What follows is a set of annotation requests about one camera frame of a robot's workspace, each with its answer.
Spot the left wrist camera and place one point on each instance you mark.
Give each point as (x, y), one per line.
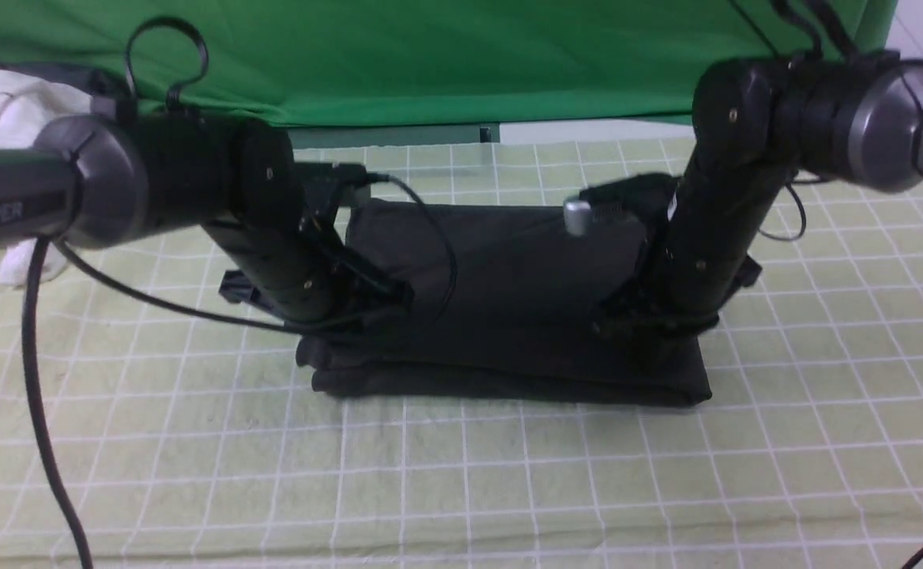
(333, 185)

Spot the green backdrop cloth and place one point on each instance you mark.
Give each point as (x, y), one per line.
(393, 63)

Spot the green checkered table mat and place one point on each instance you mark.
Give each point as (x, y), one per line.
(188, 444)

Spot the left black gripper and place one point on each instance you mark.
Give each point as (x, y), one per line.
(307, 278)

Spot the dark green metal rail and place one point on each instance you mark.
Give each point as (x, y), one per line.
(323, 138)

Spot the crumpled white shirt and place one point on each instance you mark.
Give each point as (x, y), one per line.
(28, 103)

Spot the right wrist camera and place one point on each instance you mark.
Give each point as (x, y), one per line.
(644, 198)

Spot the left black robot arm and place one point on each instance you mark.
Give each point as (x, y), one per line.
(96, 181)

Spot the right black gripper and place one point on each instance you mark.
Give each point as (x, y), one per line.
(694, 258)

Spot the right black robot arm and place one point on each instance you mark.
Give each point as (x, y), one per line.
(758, 122)

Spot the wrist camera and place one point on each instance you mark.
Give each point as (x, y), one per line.
(644, 198)
(333, 185)

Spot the dark gray long-sleeved shirt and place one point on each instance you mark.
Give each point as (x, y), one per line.
(518, 324)

